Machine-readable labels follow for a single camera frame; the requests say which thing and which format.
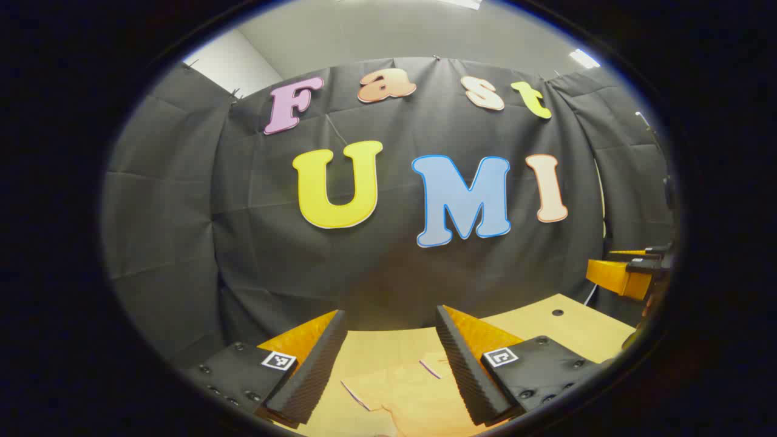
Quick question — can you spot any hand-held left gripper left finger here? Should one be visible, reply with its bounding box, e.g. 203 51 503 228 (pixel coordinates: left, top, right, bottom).
182 310 348 429

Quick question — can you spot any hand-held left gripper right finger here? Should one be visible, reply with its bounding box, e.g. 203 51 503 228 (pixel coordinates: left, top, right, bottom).
435 304 608 427

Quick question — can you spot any orange T-shirt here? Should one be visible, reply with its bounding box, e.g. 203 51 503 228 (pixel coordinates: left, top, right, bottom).
340 351 486 437

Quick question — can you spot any black backdrop cloth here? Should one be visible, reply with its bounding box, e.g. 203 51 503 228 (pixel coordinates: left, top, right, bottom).
101 57 676 368

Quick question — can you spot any white cable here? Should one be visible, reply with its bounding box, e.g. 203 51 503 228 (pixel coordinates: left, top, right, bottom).
583 158 609 305

